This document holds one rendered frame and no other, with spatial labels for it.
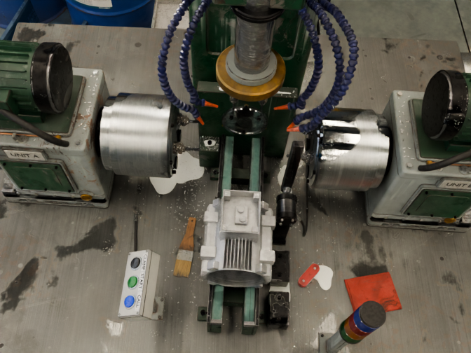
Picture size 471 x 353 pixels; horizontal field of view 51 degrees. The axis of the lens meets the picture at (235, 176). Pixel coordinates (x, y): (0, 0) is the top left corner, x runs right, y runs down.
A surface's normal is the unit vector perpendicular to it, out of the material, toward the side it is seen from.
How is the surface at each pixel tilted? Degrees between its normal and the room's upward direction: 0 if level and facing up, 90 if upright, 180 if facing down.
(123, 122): 17
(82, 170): 89
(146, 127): 25
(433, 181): 89
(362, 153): 36
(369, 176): 69
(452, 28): 0
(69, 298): 0
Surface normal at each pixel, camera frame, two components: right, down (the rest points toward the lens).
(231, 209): 0.04, -0.48
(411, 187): -0.05, 0.87
